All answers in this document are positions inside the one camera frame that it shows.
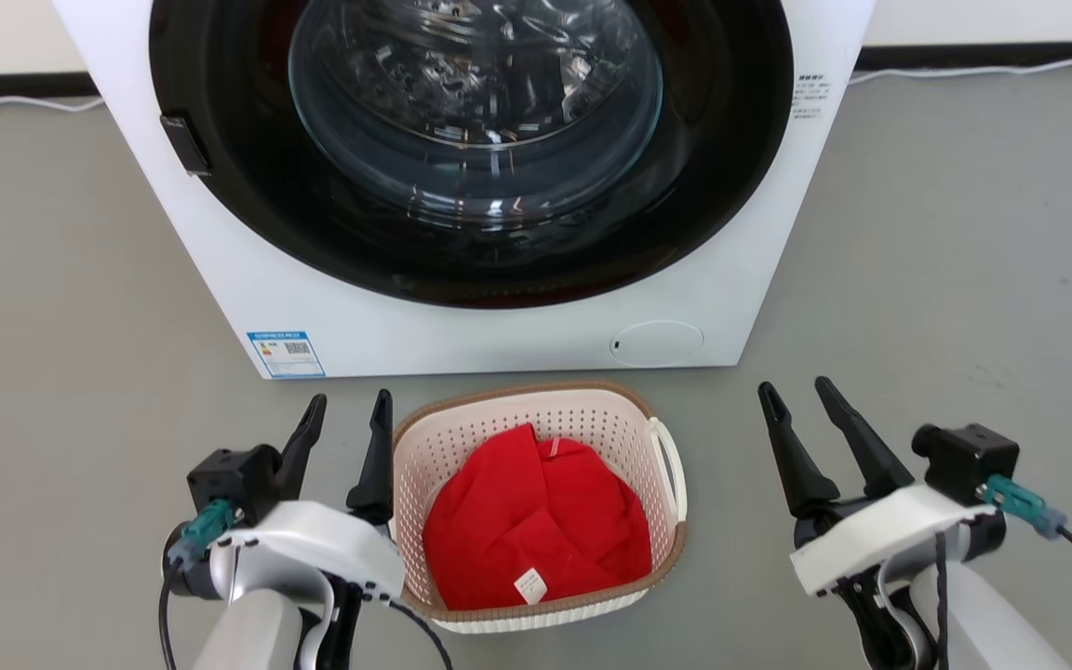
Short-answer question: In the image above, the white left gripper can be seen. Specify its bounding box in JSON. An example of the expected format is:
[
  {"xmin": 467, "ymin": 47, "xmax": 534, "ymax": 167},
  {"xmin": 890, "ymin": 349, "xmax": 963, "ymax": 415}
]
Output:
[{"xmin": 208, "ymin": 389, "xmax": 407, "ymax": 608}]

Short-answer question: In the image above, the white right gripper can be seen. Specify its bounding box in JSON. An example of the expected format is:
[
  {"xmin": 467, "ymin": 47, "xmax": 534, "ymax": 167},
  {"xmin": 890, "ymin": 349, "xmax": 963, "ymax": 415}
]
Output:
[{"xmin": 757, "ymin": 376, "xmax": 1008, "ymax": 598}]

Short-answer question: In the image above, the white perforated laundry basket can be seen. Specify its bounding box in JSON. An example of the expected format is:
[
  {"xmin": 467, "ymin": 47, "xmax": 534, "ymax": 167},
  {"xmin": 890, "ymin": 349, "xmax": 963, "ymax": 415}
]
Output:
[{"xmin": 390, "ymin": 380, "xmax": 689, "ymax": 635}]

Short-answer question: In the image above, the blue energy label sticker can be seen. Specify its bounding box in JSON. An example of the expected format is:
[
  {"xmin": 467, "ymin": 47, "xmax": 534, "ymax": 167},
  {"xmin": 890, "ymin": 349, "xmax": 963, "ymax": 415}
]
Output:
[{"xmin": 247, "ymin": 330, "xmax": 327, "ymax": 380}]

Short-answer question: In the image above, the red garment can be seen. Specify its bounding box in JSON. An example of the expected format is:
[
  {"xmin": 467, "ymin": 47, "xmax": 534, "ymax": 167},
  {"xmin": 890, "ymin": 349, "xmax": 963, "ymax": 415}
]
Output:
[{"xmin": 422, "ymin": 423, "xmax": 653, "ymax": 612}]

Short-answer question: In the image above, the round white filter cover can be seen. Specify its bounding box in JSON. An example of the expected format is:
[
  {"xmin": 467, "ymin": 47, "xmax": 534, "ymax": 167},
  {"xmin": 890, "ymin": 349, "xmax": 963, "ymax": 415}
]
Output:
[{"xmin": 610, "ymin": 320, "xmax": 704, "ymax": 368}]

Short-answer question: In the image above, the white front-load washing machine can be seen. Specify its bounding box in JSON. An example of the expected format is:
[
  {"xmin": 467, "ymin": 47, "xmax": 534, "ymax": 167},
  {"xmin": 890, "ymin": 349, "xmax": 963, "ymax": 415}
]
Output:
[{"xmin": 52, "ymin": 0, "xmax": 877, "ymax": 381}]

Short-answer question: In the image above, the black round washer door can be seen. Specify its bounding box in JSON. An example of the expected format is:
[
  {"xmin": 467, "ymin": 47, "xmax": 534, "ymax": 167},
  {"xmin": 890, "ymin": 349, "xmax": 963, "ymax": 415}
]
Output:
[{"xmin": 149, "ymin": 0, "xmax": 795, "ymax": 309}]

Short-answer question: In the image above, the small printed text sticker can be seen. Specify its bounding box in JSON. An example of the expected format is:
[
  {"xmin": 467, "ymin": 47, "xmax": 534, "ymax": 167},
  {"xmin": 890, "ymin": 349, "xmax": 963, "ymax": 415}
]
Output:
[{"xmin": 792, "ymin": 73, "xmax": 835, "ymax": 122}]

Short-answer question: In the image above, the steel washing drum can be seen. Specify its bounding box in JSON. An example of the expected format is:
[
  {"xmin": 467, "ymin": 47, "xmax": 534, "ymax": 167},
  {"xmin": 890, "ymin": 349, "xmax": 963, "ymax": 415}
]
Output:
[{"xmin": 289, "ymin": 0, "xmax": 664, "ymax": 224}]

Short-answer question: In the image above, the teal left camera connector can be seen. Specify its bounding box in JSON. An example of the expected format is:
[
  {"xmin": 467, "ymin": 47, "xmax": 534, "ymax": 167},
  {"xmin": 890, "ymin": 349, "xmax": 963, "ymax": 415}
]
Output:
[{"xmin": 167, "ymin": 499, "xmax": 241, "ymax": 570}]

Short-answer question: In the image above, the teal camera connector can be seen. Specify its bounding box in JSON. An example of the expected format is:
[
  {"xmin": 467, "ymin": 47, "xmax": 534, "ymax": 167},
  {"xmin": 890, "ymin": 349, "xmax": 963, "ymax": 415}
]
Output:
[
  {"xmin": 982, "ymin": 474, "xmax": 1068, "ymax": 542},
  {"xmin": 167, "ymin": 499, "xmax": 241, "ymax": 570}
]

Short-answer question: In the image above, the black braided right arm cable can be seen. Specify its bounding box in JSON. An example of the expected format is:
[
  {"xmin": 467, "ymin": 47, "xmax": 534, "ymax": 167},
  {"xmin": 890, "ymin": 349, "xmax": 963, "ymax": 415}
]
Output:
[{"xmin": 932, "ymin": 530, "xmax": 953, "ymax": 670}]

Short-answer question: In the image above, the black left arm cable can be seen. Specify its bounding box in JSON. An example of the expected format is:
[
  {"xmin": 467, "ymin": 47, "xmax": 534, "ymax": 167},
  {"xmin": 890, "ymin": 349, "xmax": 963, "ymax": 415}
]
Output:
[{"xmin": 385, "ymin": 598, "xmax": 455, "ymax": 670}]

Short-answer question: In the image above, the teal right camera connector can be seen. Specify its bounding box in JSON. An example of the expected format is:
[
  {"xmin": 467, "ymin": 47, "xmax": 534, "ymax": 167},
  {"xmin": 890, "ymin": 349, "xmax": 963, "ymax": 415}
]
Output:
[{"xmin": 982, "ymin": 474, "xmax": 1068, "ymax": 542}]

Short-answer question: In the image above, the black left camera cable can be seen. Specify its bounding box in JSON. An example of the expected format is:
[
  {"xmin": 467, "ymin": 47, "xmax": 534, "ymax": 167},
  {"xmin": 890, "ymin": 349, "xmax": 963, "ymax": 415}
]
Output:
[{"xmin": 157, "ymin": 558, "xmax": 185, "ymax": 670}]

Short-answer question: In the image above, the black door handle latch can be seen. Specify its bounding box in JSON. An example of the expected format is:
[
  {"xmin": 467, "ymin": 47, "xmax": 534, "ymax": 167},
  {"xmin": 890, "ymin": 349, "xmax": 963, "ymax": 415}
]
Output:
[{"xmin": 160, "ymin": 114, "xmax": 212, "ymax": 177}]

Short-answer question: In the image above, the white floor cable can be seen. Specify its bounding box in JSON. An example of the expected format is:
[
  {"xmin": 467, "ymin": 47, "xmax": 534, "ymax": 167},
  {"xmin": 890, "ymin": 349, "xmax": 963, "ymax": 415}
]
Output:
[
  {"xmin": 0, "ymin": 95, "xmax": 106, "ymax": 118},
  {"xmin": 848, "ymin": 57, "xmax": 1072, "ymax": 87}
]

